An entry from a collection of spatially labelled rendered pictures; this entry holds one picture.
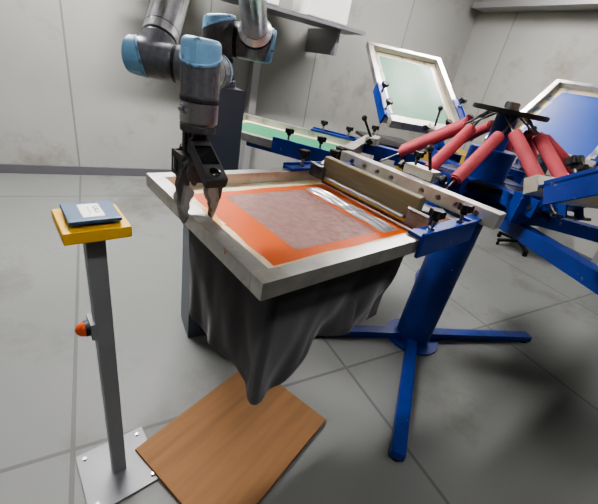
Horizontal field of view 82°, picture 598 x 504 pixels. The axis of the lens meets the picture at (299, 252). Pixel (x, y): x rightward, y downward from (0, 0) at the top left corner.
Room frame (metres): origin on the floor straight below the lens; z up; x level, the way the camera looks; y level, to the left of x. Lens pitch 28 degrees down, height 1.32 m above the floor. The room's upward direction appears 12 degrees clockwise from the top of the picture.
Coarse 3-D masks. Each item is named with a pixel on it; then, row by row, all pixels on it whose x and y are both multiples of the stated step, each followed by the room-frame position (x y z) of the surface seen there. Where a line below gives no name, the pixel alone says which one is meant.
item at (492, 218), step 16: (352, 160) 1.48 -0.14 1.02; (368, 160) 1.43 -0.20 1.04; (384, 176) 1.34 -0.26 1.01; (400, 176) 1.29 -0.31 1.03; (416, 192) 1.23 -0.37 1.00; (432, 192) 1.19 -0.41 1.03; (448, 192) 1.17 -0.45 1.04; (448, 208) 1.14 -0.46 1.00; (480, 208) 1.07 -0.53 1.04; (496, 224) 1.03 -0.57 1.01
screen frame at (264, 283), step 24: (168, 192) 0.80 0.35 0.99; (192, 216) 0.69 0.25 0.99; (216, 240) 0.61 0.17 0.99; (384, 240) 0.78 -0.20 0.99; (408, 240) 0.81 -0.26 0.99; (240, 264) 0.54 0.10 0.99; (288, 264) 0.57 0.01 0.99; (312, 264) 0.59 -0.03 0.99; (336, 264) 0.62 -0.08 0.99; (360, 264) 0.67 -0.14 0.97; (264, 288) 0.49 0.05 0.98; (288, 288) 0.53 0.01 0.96
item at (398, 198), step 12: (336, 168) 1.21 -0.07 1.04; (348, 168) 1.17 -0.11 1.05; (336, 180) 1.20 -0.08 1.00; (348, 180) 1.16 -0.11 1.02; (360, 180) 1.12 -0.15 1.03; (372, 180) 1.09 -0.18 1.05; (384, 180) 1.08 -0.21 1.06; (360, 192) 1.11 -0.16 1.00; (372, 192) 1.08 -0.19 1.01; (384, 192) 1.05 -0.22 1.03; (396, 192) 1.02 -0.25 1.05; (408, 192) 1.00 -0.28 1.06; (384, 204) 1.04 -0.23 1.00; (396, 204) 1.01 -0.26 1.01; (408, 204) 0.99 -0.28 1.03; (420, 204) 0.97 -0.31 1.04
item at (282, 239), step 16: (336, 208) 1.03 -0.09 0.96; (368, 208) 1.10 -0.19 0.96; (224, 224) 0.76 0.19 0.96; (240, 224) 0.78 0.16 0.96; (256, 224) 0.80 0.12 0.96; (272, 224) 0.82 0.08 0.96; (288, 224) 0.84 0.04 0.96; (304, 224) 0.86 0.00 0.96; (320, 224) 0.88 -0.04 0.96; (336, 224) 0.90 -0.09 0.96; (352, 224) 0.93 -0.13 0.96; (368, 224) 0.95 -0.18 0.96; (400, 224) 1.01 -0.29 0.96; (256, 240) 0.71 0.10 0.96; (272, 240) 0.73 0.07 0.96; (288, 240) 0.74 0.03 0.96; (304, 240) 0.76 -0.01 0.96; (320, 240) 0.78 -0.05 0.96; (336, 240) 0.80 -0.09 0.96; (352, 240) 0.82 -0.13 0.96; (368, 240) 0.84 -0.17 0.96; (272, 256) 0.65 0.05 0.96; (288, 256) 0.67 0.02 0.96; (304, 256) 0.68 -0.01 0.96
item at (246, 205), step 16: (224, 192) 0.97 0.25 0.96; (240, 192) 1.00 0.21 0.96; (256, 192) 1.03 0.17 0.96; (272, 192) 1.06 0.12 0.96; (288, 192) 1.09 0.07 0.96; (304, 192) 1.12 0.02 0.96; (336, 192) 1.20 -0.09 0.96; (224, 208) 0.85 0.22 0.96; (240, 208) 0.88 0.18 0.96; (256, 208) 0.90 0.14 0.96; (272, 208) 0.92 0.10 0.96; (288, 208) 0.95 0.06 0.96; (304, 208) 0.98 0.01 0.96; (320, 208) 1.00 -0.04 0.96
